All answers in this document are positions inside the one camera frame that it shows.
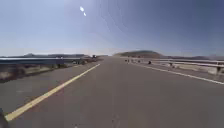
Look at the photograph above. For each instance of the white painted line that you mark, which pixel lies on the white painted line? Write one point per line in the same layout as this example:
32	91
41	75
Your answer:
186	75

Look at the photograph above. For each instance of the grey asphalt road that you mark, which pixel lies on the grey asphalt road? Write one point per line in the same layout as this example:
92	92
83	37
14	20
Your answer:
126	96

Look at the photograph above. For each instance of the yellow painted line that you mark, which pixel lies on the yellow painted line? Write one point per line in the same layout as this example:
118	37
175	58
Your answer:
33	103

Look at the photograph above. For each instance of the pale gravel verge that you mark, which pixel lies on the pale gravel verge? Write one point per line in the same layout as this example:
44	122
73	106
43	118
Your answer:
200	68

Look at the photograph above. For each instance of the metal guardrail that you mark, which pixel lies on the metal guardrail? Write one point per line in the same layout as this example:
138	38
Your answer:
200	62
33	61

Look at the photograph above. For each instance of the brown hill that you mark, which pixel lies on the brown hill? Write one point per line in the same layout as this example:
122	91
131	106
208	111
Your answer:
140	54

